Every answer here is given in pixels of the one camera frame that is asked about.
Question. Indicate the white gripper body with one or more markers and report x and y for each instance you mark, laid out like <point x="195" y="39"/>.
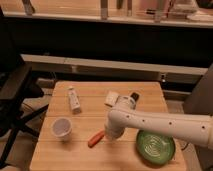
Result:
<point x="109" y="136"/>

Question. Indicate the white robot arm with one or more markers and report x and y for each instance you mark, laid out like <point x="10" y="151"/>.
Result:
<point x="196" y="129"/>

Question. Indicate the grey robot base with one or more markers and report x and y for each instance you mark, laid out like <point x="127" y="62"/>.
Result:
<point x="200" y="101"/>

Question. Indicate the green ribbed bowl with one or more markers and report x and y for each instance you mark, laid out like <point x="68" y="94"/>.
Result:
<point x="156" y="149"/>

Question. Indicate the black rectangular block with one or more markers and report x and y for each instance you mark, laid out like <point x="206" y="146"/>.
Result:
<point x="135" y="96"/>

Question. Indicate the white paper cup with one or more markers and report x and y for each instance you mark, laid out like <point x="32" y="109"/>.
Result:
<point x="61" y="128"/>

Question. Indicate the white tube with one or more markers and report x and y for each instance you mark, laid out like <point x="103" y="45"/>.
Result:
<point x="73" y="100"/>

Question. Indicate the black office chair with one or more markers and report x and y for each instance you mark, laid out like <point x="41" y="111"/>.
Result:
<point x="16" y="84"/>

